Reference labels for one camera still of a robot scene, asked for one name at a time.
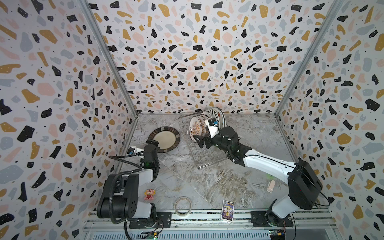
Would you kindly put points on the green ball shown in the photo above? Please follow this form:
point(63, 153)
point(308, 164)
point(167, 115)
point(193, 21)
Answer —
point(269, 177)

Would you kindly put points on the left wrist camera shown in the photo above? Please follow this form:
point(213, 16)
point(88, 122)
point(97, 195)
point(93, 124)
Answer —
point(134, 151)

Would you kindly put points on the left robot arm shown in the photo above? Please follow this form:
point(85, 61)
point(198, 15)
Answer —
point(119, 201)

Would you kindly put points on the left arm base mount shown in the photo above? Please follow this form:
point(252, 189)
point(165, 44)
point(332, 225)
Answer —
point(160, 220)

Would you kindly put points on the pink toy figure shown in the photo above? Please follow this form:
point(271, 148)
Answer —
point(149, 194)

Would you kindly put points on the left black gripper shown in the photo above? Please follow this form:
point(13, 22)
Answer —
point(151, 143)

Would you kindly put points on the aluminium front rail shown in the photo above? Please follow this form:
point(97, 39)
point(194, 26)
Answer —
point(208, 225)

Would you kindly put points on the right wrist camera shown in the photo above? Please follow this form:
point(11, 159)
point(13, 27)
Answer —
point(213, 127)

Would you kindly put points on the purple card box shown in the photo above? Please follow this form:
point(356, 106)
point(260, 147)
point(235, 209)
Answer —
point(228, 211)

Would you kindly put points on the orange sunburst plate front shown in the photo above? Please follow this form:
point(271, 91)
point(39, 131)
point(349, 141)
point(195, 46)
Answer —
point(195, 128)

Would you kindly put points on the black white striped plate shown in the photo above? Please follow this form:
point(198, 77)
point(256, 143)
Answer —
point(217, 115)

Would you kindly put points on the orange sunburst plate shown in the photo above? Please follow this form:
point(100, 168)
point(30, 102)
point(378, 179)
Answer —
point(205, 117)
point(195, 128)
point(203, 125)

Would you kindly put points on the watermelon pattern plate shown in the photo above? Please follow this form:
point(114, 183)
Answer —
point(223, 119)

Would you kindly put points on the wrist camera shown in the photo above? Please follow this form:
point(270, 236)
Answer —
point(134, 151)
point(213, 127)

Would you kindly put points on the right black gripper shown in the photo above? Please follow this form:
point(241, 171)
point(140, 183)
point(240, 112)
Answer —
point(207, 141)

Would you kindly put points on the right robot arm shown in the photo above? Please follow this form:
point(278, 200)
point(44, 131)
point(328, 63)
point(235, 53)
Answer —
point(304, 187)

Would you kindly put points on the brown rimmed cream plate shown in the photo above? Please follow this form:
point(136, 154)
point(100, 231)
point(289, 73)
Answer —
point(168, 138)

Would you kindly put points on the pink eraser block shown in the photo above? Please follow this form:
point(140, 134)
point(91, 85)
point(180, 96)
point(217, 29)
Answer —
point(271, 186)

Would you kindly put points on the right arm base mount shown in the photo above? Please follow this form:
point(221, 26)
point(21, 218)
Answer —
point(264, 219)

